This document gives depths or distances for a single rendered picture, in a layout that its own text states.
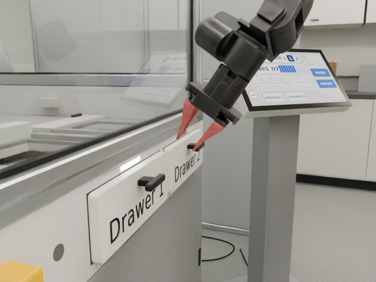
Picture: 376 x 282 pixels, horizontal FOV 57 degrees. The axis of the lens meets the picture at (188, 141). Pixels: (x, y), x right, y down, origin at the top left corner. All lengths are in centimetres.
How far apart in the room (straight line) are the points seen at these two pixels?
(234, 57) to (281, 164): 102
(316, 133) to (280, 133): 203
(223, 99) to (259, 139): 97
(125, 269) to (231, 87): 38
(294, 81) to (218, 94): 93
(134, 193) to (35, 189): 23
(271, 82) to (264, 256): 77
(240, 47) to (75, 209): 34
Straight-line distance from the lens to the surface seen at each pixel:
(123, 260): 67
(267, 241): 163
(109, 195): 54
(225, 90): 57
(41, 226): 45
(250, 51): 56
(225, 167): 237
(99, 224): 53
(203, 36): 61
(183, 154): 89
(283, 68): 150
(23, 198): 43
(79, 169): 51
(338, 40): 419
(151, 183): 60
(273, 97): 136
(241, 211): 244
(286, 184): 159
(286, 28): 58
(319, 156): 356
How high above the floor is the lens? 110
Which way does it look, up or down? 11 degrees down
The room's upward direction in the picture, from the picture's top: straight up
